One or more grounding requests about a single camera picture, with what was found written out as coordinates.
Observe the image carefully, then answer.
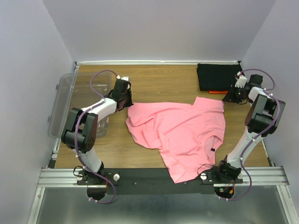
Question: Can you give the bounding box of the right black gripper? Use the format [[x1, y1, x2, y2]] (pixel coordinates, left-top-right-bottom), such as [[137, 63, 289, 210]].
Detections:
[[221, 84, 249, 104]]

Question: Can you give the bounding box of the pink t shirt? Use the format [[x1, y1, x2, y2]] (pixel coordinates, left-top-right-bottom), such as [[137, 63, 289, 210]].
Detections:
[[126, 97, 226, 183]]

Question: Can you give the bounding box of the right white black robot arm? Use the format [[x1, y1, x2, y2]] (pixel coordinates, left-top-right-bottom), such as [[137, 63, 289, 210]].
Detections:
[[215, 71, 285, 183]]

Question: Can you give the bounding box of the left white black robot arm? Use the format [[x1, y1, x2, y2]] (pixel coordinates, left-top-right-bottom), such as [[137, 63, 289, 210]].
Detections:
[[61, 77, 133, 184]]

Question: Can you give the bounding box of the folded orange t shirt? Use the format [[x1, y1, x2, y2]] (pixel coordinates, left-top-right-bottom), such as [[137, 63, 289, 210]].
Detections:
[[208, 91, 228, 94]]

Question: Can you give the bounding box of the folded black t shirt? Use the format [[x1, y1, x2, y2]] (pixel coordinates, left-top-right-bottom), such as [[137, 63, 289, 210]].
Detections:
[[197, 63, 242, 91]]

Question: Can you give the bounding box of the clear plastic bin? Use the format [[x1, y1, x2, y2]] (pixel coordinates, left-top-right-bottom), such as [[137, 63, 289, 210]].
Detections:
[[48, 72, 112, 138]]

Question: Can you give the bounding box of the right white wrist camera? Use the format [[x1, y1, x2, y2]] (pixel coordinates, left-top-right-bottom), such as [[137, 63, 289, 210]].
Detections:
[[235, 71, 247, 88]]

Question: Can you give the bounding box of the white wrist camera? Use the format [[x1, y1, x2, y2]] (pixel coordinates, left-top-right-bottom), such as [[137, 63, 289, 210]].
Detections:
[[116, 75, 130, 84], [235, 71, 247, 88]]

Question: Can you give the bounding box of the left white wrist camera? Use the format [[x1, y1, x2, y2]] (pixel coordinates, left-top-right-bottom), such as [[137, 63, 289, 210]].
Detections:
[[116, 75, 130, 84]]

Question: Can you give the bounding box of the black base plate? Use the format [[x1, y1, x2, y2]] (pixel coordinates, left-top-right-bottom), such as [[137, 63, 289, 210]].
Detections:
[[73, 166, 243, 201]]

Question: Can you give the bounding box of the aluminium frame rail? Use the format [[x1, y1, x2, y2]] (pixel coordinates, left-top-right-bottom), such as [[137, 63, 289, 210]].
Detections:
[[27, 165, 299, 224]]

